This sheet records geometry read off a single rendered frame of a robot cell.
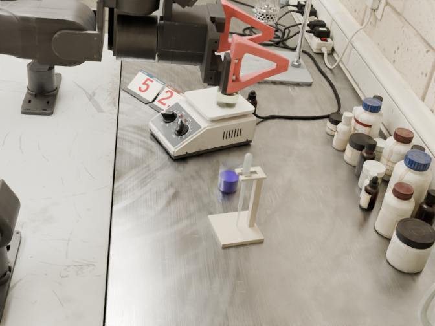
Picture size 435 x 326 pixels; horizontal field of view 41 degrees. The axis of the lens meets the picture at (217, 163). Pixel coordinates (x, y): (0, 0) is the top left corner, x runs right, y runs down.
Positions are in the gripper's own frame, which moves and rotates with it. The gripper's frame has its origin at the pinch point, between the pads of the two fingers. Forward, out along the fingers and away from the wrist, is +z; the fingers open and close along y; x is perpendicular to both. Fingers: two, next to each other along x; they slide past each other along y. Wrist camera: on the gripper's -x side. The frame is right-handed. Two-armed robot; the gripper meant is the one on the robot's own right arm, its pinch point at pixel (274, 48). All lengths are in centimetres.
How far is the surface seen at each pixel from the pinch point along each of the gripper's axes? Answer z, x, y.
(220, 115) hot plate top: 1.4, 31.4, 38.1
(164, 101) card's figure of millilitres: -9, 39, 57
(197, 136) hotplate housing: -3, 35, 35
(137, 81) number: -16, 38, 65
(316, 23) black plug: 40, 34, 104
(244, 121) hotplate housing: 7, 34, 40
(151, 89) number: -12, 38, 61
